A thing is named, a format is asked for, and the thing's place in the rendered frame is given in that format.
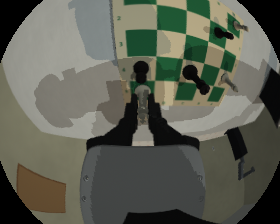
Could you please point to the green and cream chessboard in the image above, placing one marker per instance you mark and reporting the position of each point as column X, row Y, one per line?
column 169, row 35

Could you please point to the white chess piece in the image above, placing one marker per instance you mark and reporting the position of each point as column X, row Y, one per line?
column 225, row 79

